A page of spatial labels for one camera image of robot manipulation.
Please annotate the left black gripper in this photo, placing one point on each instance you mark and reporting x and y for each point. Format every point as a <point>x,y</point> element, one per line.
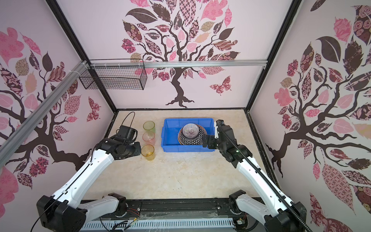
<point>137,152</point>

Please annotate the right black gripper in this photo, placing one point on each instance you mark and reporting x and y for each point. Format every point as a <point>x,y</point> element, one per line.
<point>205,141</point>

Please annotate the yellow translucent plastic cup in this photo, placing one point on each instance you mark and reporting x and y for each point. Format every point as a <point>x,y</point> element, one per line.
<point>148,152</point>

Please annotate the black geometric orange-rimmed plate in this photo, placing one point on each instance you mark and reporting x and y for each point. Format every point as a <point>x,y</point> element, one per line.
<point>192,142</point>

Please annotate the pink translucent plastic cup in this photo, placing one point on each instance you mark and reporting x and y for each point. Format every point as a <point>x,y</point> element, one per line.
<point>149,138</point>

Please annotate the green translucent plastic cup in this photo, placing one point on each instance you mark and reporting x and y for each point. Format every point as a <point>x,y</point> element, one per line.
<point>149,126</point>

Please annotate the purple striped bowl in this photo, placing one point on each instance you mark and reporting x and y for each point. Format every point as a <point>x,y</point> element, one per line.
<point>190,131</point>

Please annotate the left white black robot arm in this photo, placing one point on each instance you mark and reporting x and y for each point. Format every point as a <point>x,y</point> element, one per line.
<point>75,185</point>

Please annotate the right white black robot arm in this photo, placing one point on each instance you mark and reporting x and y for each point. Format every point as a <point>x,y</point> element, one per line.
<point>261,185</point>

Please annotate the blue plastic bin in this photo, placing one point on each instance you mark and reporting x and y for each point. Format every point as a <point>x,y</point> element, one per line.
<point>172,130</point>

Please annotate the aluminium back crossbar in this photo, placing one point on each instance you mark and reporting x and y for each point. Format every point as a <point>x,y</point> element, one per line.
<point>178,64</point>

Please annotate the aluminium crossbar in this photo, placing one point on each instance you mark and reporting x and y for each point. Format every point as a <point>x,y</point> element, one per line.
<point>10,146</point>
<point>178,64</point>

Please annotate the aluminium left crossbar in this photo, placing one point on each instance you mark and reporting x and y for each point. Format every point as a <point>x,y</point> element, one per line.
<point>10,146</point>

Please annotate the black wire mesh basket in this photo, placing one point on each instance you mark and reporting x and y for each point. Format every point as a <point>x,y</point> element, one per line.
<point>115,74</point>

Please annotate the white slotted cable duct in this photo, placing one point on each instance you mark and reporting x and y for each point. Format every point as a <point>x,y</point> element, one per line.
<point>157,224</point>

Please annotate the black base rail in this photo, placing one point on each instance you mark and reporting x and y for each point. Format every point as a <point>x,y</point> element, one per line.
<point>220,206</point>

